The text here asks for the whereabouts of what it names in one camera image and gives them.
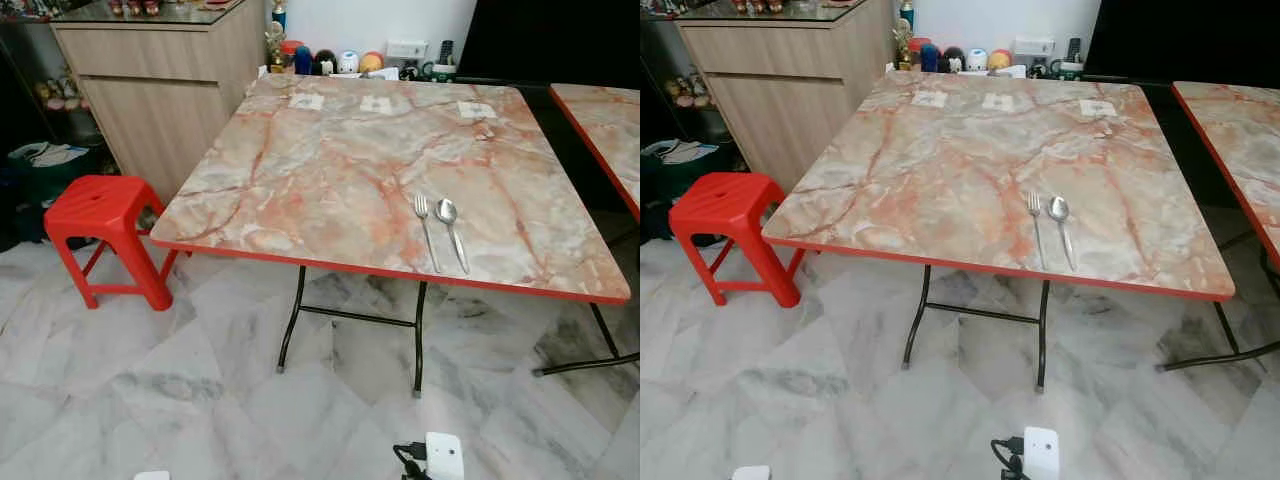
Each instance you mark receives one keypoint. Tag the dark green bin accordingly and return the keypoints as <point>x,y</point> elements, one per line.
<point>45,175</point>
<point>675,175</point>

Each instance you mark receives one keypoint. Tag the red plastic stool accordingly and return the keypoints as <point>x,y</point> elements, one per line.
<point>730,200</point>
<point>100,205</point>

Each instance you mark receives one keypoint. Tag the marble-top red-edged folding table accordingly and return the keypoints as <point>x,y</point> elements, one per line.
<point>350,180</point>
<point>1245,135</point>
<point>610,130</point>
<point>960,175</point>

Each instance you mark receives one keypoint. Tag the steel spoon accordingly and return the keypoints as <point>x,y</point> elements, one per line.
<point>447,211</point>
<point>1058,208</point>

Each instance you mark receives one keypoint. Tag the white paper label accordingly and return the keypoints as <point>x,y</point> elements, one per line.
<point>378,104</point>
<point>1097,108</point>
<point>306,101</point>
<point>928,98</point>
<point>1000,101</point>
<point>477,110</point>

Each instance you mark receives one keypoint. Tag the wooden cabinet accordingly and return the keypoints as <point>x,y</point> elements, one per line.
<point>790,95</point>
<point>160,100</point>

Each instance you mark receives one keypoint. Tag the steel fork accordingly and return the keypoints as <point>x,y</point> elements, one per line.
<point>1036,222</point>
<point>424,225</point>

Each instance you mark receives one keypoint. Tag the black television screen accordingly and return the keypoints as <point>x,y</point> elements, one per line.
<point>550,40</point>
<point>1180,38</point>

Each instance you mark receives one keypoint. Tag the green white mug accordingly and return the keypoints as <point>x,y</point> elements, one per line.
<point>1066,69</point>
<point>438,71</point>

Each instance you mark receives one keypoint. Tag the black remote control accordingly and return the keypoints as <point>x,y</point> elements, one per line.
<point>446,52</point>
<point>1073,50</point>

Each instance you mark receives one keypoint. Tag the white socket box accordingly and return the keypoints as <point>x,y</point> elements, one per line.
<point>407,49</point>
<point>1034,46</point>

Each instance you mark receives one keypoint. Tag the orange yellow round toy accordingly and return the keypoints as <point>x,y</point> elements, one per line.
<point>1000,58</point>
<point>372,61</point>

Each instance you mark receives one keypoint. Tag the golden trophy figure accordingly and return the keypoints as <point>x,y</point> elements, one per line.
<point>275,45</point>
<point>902,42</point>

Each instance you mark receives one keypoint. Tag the white round toy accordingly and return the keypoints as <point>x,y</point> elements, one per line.
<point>976,59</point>
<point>348,62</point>

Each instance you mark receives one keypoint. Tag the blue plush toy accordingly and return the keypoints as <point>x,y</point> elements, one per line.
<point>302,62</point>
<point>930,58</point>

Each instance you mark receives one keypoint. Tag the black white plush toy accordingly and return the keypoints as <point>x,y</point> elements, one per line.
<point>953,60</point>
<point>325,63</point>

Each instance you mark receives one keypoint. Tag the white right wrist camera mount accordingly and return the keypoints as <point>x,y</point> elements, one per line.
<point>444,457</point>
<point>1041,455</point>

